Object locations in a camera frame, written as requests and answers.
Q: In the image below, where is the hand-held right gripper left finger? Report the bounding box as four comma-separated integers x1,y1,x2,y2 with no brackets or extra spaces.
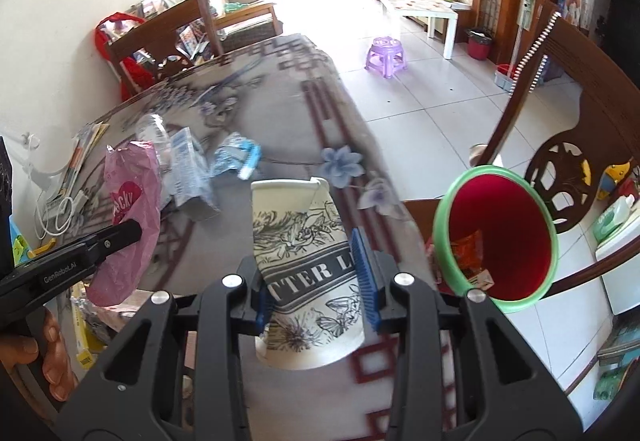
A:
50,255,276,441

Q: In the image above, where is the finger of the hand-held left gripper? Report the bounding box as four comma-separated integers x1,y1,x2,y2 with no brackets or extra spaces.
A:
80,219,144,268

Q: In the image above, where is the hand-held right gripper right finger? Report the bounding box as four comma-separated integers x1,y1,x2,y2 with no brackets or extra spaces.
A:
350,227,586,441

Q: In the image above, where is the pink plastic bag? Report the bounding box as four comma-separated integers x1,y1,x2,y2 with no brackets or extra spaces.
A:
87,141,162,308

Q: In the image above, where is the printed paper cup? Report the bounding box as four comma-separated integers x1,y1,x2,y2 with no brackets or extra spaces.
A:
250,177,365,369

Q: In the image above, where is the red bin with green rim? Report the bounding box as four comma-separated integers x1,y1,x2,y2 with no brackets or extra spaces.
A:
432,164,559,316

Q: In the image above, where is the person's left hand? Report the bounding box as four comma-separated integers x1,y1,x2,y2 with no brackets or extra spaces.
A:
0,308,80,402

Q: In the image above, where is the stack of booklets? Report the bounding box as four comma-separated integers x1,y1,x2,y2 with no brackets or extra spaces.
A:
57,121,111,202

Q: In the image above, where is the clear plastic wrapper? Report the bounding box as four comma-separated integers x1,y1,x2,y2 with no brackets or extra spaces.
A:
167,126,221,222

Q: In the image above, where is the orange snack wrapper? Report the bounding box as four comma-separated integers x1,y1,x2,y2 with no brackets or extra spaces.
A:
452,231,486,272

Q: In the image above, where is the crumpled clear plastic bottle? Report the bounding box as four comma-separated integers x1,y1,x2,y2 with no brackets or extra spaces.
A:
134,113,173,172

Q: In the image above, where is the small red white carton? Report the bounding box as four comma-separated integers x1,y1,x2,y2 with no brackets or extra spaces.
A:
465,268,496,292

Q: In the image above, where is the blue white plastic wrapper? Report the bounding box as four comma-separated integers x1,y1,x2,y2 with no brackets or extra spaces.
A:
207,131,263,182

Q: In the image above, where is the red bag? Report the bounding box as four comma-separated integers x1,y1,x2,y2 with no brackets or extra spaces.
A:
95,12,156,102

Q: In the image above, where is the floral tablecloth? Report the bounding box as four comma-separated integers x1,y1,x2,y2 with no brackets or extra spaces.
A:
35,33,456,441

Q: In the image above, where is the plain wooden chair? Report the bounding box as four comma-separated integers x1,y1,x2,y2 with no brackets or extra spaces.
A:
105,0,226,102

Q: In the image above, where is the stack of colourful books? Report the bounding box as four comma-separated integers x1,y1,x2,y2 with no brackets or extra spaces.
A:
177,18,208,62

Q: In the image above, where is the purple plastic stool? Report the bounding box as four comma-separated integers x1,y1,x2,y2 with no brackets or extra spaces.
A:
364,36,408,80

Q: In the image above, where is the red and grey dustpan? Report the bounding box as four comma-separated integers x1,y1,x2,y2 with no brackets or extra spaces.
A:
494,63,518,94

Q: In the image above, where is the wooden sofa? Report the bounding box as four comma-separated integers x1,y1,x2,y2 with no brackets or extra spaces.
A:
197,0,285,54

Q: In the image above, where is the green detergent bottle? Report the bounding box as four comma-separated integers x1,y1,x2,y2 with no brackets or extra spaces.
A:
592,195,638,244

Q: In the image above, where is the white appliance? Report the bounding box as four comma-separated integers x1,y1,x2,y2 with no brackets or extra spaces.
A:
595,221,640,317

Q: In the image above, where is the red bucket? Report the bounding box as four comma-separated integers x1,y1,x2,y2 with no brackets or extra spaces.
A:
464,28,496,62

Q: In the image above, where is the green frog planter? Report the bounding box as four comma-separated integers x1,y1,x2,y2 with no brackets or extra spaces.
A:
592,361,633,402

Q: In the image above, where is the yellow toy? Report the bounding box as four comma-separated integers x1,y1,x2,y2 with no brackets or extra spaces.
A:
595,161,632,200

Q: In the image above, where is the white coffee table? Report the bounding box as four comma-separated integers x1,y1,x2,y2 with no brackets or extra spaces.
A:
379,0,473,60

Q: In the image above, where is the carved wooden chair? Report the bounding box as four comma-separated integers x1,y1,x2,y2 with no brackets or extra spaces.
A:
402,1,640,397

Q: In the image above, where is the white charger cable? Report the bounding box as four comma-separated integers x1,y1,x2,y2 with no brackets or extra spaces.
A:
34,191,87,239

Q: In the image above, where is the white bead string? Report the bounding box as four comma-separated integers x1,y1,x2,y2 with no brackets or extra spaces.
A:
510,12,562,94

